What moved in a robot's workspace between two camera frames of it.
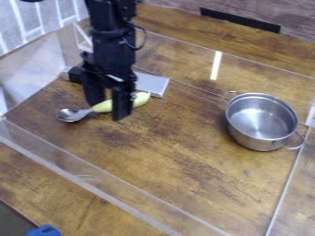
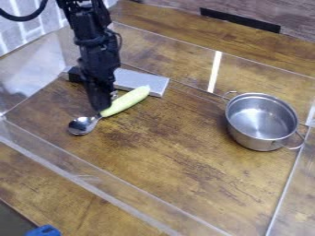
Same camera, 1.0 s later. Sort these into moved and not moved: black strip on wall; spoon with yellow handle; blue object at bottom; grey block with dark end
Moved: spoon with yellow handle
Not moved: blue object at bottom; grey block with dark end; black strip on wall
